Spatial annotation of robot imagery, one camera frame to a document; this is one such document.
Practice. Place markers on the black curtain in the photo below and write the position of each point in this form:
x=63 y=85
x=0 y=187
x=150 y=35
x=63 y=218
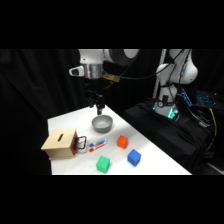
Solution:
x=36 y=86

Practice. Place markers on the red marker pen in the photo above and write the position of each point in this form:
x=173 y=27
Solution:
x=96 y=147

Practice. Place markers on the small green light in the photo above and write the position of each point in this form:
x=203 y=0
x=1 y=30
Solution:
x=172 y=113

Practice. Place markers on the green cube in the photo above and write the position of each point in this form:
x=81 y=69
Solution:
x=103 y=164

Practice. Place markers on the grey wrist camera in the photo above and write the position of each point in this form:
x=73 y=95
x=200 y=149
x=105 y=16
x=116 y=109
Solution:
x=76 y=71

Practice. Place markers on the black robot stand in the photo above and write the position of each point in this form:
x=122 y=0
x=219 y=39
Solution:
x=166 y=133

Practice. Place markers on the orange cube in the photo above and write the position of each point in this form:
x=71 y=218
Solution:
x=122 y=142

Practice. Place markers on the blue marker pen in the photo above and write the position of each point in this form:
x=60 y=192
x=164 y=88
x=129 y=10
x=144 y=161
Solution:
x=99 y=143

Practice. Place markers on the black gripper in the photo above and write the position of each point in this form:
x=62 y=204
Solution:
x=94 y=97

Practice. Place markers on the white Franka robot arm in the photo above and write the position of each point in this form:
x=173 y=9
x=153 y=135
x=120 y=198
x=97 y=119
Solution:
x=179 y=71

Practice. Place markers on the blue cube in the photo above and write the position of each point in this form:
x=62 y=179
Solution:
x=134 y=157

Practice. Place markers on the grey metal bowl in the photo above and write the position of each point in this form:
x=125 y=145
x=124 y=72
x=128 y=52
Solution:
x=102 y=124

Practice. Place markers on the blue backlit keyboard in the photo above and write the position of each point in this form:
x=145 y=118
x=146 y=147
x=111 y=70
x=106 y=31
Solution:
x=206 y=99

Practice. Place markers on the wooden box with slot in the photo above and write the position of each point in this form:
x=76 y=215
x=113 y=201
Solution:
x=59 y=143

